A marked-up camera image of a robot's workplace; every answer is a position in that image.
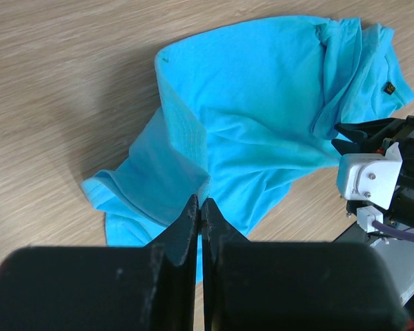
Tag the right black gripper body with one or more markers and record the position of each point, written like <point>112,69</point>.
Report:
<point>399,218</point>

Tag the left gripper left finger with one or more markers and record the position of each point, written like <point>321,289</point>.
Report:
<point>102,288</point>

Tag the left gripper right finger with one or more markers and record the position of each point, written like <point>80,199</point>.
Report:
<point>251,285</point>

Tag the cyan t shirt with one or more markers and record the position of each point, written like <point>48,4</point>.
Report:
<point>246,110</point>

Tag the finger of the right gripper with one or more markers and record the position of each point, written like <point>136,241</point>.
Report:
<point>364,147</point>
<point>370,129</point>

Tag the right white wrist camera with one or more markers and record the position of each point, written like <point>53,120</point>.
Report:
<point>371,178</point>

